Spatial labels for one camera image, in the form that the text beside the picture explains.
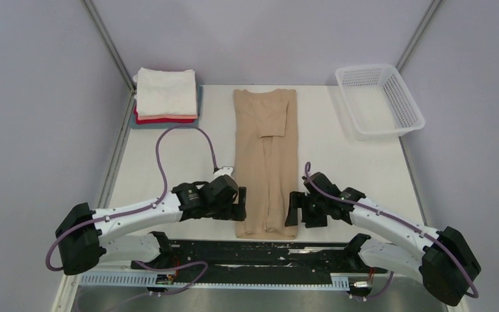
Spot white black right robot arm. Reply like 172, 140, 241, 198
285, 172, 481, 306

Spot corner metal post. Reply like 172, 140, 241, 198
395, 0, 444, 73
80, 0, 135, 94

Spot peach folded t shirt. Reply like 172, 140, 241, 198
136, 114, 198, 120

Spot slotted white cable duct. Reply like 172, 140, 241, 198
79, 271, 350, 291

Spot white plastic laundry basket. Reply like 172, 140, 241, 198
335, 64, 426, 140

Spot right corner metal post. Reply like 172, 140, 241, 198
395, 0, 444, 73

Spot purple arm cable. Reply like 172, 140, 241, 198
45, 125, 210, 298
303, 161, 480, 302

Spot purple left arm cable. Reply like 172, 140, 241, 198
45, 125, 210, 298

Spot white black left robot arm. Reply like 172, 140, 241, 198
54, 174, 247, 276

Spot aluminium frame rail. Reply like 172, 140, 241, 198
50, 273, 96, 311

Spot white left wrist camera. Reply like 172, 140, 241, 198
213, 166, 234, 178

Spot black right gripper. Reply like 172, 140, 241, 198
285, 192, 327, 229

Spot red folded t shirt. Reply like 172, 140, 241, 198
134, 107, 198, 125

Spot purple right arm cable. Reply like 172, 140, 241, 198
303, 161, 480, 302

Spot beige t shirt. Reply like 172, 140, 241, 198
233, 89, 299, 241

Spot left corner metal post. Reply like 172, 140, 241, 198
80, 0, 135, 94

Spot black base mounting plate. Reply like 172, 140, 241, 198
148, 239, 385, 282

